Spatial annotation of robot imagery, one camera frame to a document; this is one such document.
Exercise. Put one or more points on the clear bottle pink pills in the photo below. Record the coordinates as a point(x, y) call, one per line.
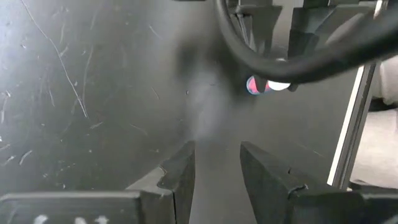
point(252, 87)

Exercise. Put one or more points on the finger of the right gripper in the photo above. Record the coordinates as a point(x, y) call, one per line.
point(304, 28)
point(261, 21)

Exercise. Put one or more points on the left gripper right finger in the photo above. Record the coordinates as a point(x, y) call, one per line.
point(267, 186)

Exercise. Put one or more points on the black table mat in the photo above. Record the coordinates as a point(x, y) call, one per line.
point(93, 93)

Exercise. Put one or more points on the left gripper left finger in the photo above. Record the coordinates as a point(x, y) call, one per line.
point(177, 186)

